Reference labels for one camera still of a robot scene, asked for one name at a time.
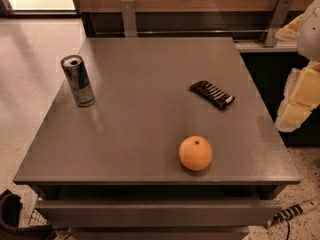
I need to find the black rxbar chocolate bar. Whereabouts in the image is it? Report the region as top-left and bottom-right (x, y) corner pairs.
(189, 80), (235, 111)

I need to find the right metal bracket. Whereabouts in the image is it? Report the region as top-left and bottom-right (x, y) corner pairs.
(264, 0), (293, 48)

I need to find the wire basket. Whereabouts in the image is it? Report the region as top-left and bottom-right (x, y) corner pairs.
(28, 207), (50, 226)

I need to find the metal bracket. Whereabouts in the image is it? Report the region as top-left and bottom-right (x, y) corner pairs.
(264, 0), (293, 48)
(121, 0), (138, 38)

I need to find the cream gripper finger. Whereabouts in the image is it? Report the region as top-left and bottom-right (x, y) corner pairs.
(275, 14), (303, 41)
(275, 61), (320, 132)

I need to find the striped power strip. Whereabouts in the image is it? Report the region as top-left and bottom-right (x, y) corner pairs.
(264, 199), (318, 229)

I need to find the grey cabinet drawer front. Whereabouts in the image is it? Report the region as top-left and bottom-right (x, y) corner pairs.
(36, 200), (280, 227)

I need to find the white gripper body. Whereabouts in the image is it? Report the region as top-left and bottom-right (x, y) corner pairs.
(297, 0), (320, 61)

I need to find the silver blue redbull can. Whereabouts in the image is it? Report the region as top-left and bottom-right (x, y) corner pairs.
(61, 55), (95, 107)

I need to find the left metal bracket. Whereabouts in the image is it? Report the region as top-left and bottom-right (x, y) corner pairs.
(121, 0), (138, 38)

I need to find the orange fruit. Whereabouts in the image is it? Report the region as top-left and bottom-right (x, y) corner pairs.
(179, 136), (213, 171)

